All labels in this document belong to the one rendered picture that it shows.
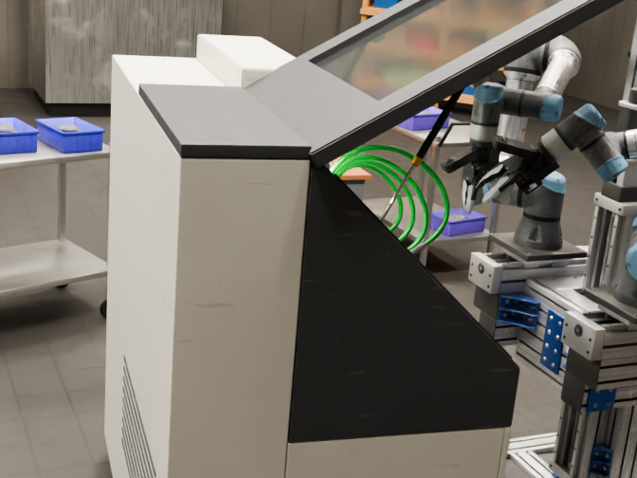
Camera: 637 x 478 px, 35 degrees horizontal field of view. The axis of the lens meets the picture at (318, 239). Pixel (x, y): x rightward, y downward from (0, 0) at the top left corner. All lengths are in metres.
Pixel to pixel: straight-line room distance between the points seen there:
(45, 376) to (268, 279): 2.42
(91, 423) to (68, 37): 5.85
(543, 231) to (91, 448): 1.86
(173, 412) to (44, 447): 1.72
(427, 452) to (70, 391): 2.17
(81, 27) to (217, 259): 7.45
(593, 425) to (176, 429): 1.44
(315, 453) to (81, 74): 7.44
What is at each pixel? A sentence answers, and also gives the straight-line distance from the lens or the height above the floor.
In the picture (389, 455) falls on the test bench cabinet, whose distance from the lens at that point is 2.54.
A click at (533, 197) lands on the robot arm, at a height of 1.19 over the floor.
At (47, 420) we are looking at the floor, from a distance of 4.19.
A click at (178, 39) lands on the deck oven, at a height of 0.74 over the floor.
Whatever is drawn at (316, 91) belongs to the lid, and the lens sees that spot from 2.53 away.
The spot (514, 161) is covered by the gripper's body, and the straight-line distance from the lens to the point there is 2.70.
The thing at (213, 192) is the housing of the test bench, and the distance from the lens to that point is 2.15.
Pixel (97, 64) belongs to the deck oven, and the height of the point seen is 0.49.
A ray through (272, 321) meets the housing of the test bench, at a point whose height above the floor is 1.10.
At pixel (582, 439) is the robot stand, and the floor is 0.50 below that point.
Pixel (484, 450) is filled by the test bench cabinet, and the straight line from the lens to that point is 2.64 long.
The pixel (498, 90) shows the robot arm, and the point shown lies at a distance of 2.81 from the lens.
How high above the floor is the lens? 1.97
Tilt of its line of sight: 18 degrees down
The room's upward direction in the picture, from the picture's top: 5 degrees clockwise
